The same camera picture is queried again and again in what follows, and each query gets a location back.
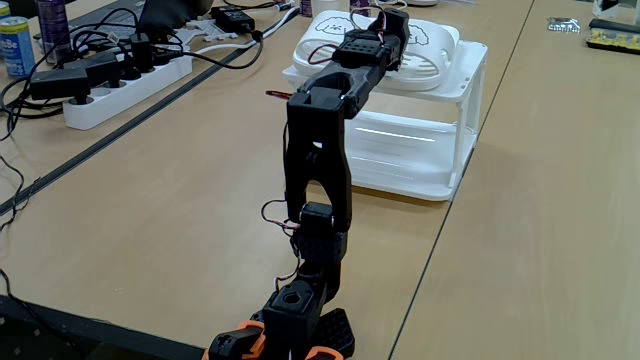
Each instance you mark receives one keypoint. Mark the tall purple drink can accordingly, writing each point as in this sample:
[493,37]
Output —
[52,25]

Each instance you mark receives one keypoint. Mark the black board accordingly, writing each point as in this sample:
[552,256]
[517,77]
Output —
[50,335]

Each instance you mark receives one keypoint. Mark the black block adapter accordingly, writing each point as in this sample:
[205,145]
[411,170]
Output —
[57,82]
[97,67]

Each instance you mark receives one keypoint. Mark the clear plastic box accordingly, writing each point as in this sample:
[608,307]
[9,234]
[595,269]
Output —
[620,9]

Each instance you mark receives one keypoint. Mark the white rounded device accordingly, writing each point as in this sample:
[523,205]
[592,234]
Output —
[421,2]

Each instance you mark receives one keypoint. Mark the black power brick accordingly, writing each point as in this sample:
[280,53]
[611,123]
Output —
[231,19]

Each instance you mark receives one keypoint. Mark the blue drink can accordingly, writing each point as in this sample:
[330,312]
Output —
[16,50]

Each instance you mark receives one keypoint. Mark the white power strip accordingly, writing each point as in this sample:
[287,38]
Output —
[145,87]

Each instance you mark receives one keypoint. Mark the white two-tier shoe rack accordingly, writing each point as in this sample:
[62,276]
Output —
[400,150]

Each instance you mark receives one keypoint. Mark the white printed plastic part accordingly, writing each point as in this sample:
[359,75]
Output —
[215,31]
[186,37]

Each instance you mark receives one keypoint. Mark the tall black plug adapter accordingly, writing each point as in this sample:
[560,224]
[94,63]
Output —
[141,52]

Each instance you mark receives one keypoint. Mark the dark purple drink can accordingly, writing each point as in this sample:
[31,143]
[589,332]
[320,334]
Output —
[306,7]
[360,5]

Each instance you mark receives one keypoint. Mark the black yellow case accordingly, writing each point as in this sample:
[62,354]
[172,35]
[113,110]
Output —
[615,37]

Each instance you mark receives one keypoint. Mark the white dog-print slipper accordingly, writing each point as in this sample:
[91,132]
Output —
[320,45]
[430,60]

